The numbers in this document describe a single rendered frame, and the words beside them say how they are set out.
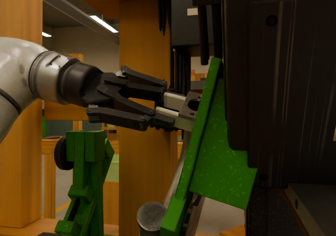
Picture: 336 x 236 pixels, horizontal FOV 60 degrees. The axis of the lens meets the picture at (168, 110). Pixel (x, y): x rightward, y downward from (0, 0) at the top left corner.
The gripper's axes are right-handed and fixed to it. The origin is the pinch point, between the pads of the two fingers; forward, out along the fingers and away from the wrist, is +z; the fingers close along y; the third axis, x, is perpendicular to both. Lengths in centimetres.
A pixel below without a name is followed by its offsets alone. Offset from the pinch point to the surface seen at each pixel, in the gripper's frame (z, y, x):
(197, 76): -121, 529, 437
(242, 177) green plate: 11.3, -11.8, -5.1
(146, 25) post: -19.2, 29.6, 4.2
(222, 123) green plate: 7.6, -8.1, -8.9
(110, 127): -415, 525, 755
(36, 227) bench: -38, -13, 50
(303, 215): 16.6, -16.9, -10.0
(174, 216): 5.3, -18.1, -3.0
